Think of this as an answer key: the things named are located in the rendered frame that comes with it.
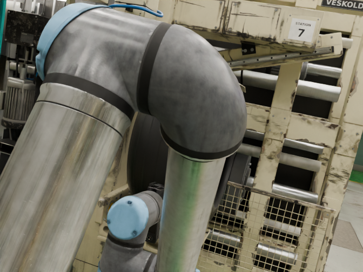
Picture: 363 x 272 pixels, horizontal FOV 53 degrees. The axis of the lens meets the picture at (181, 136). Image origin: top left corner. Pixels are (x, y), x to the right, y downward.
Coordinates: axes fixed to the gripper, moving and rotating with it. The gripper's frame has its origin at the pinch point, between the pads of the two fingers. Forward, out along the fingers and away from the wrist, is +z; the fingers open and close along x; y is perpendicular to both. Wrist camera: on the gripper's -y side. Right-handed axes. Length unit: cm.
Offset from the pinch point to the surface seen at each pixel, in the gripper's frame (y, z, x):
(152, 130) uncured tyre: 21.7, -4.6, 9.3
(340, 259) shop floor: -68, 277, -113
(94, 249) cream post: -31.4, 22.1, 31.4
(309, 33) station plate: 72, 35, -30
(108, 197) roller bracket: -6.5, 11.2, 25.7
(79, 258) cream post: -37, 23, 38
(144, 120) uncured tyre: 24.4, -3.6, 13.2
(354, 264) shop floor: -68, 275, -126
